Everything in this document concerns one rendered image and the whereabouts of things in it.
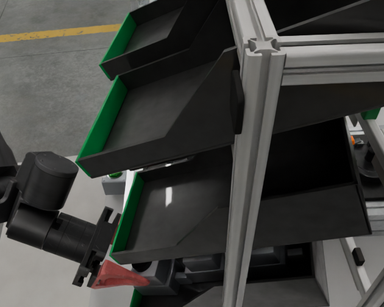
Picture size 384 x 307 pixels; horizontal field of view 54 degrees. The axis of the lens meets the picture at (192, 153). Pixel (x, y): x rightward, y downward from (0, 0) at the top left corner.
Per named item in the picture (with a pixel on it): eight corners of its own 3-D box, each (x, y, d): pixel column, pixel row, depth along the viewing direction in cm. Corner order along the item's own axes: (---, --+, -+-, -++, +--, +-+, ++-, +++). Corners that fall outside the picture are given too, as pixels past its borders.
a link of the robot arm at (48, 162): (14, 195, 60) (-37, 204, 52) (38, 131, 58) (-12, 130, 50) (67, 237, 56) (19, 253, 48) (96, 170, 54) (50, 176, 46)
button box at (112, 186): (105, 195, 109) (100, 182, 105) (113, 145, 124) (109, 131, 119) (128, 194, 109) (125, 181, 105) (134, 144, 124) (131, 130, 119)
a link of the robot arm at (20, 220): (11, 223, 55) (-6, 242, 50) (27, 182, 54) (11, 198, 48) (56, 239, 56) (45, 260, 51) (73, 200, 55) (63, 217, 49)
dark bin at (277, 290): (136, 317, 57) (108, 295, 52) (155, 241, 66) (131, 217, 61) (330, 307, 45) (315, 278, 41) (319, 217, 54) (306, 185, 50)
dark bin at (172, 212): (119, 265, 45) (81, 232, 41) (144, 182, 54) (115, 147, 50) (372, 235, 34) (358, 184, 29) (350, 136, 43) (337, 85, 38)
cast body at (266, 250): (246, 279, 52) (227, 253, 48) (247, 250, 55) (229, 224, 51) (307, 273, 49) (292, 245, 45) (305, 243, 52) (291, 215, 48)
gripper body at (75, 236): (117, 209, 55) (69, 190, 54) (92, 274, 49) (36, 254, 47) (107, 227, 60) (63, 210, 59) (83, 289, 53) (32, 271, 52)
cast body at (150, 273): (142, 296, 58) (117, 274, 54) (150, 269, 61) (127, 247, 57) (190, 295, 55) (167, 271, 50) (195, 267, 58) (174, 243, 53)
